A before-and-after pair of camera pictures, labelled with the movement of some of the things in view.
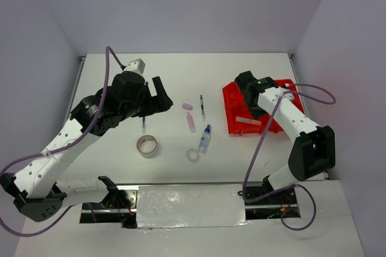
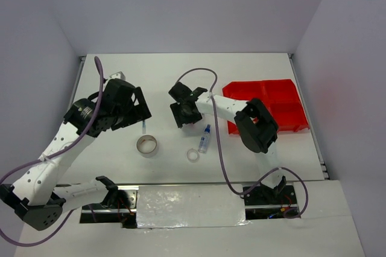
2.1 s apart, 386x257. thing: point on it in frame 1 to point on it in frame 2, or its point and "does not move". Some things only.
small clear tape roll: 192,155 does not move
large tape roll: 147,146 does not move
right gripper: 258,114 to 180,119
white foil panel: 173,206 does not move
